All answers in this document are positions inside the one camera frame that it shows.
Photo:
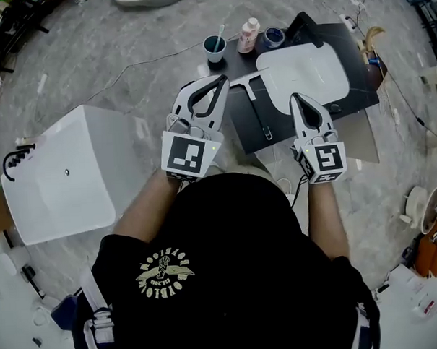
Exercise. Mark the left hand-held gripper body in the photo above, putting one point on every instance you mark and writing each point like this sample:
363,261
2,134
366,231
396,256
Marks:
183,155

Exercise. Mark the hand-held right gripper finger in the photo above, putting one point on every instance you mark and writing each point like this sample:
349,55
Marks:
297,118
324,118

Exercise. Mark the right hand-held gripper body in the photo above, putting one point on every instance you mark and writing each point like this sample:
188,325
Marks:
328,161

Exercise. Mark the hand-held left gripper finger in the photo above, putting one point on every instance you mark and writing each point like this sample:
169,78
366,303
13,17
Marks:
221,108
180,97

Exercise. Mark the person's right forearm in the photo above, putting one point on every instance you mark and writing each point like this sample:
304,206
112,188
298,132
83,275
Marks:
327,219

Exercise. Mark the person's left forearm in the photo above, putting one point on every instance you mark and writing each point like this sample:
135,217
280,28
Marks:
147,209

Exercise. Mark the black sink drain knob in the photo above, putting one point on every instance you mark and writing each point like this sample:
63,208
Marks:
334,108

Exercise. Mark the black vanity countertop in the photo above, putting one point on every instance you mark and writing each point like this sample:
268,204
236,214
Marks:
245,133

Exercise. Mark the white sink basin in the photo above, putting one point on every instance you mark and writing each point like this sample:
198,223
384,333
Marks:
301,72

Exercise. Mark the teal cup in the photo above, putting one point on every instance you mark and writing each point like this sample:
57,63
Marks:
213,51

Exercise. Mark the teal toothbrush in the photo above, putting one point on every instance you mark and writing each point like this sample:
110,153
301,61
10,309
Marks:
218,36

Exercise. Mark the pink bottle with white cap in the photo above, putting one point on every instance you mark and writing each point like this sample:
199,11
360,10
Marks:
248,37

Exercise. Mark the blue round jar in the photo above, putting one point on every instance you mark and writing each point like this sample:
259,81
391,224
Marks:
273,37

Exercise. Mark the white power strip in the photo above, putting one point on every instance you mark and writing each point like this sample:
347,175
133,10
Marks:
348,22

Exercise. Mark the white fan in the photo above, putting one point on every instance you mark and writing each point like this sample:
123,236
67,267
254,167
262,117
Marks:
424,208

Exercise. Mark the person's black printed shirt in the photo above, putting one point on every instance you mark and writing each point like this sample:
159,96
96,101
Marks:
222,264

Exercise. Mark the white bathtub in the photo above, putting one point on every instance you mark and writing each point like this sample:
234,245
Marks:
60,198

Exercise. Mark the orange bag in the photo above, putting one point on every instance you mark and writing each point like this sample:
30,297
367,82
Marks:
428,255

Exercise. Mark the black bathtub faucet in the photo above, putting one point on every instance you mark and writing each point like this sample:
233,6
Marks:
17,159

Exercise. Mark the white side table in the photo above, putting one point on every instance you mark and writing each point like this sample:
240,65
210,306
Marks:
416,306

